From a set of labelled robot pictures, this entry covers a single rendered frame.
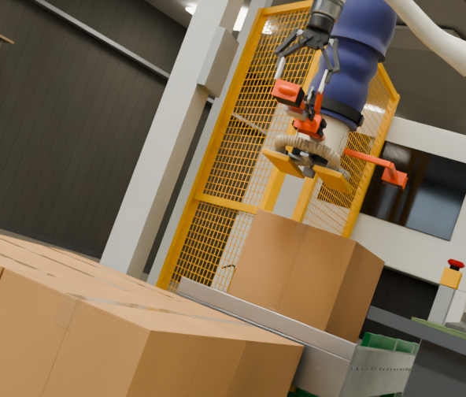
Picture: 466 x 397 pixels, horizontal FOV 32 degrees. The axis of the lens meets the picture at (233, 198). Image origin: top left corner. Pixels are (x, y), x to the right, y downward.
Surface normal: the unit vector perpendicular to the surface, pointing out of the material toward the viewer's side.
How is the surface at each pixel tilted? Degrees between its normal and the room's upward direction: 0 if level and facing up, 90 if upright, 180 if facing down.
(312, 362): 90
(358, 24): 101
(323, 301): 90
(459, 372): 90
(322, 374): 90
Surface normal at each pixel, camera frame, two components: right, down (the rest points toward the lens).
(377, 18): 0.27, 0.20
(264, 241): -0.34, -0.19
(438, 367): -0.61, -0.28
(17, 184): 0.72, 0.22
